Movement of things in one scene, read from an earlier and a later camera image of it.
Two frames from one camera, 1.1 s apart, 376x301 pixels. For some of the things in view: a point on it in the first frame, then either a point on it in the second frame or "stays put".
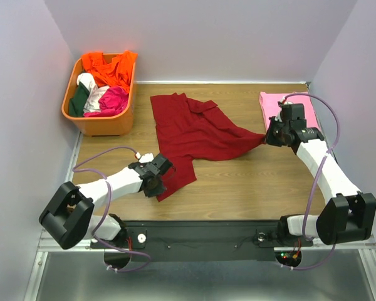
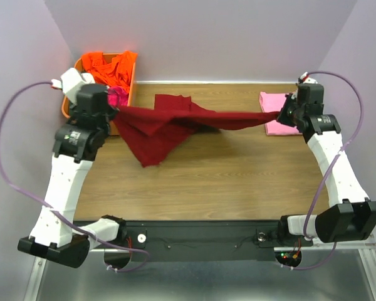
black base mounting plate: (207, 240) stays put
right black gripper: (269, 139) → (283, 116)
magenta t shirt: (114, 100) stays put
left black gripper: (157, 191) → (111, 111)
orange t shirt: (117, 73) stays put
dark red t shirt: (191, 130) → (155, 129)
